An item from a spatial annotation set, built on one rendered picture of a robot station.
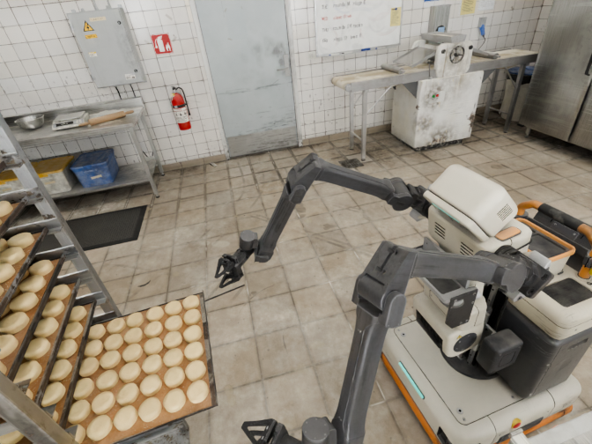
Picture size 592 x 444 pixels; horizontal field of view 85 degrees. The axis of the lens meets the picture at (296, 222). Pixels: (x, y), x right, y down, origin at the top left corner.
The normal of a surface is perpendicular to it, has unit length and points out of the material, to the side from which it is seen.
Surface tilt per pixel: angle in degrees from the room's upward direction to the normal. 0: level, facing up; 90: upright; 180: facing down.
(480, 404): 0
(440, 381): 0
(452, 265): 73
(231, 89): 90
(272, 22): 90
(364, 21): 90
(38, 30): 90
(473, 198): 42
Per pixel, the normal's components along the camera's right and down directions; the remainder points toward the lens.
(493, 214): 0.32, 0.51
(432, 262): 0.46, 0.18
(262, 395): -0.10, -0.82
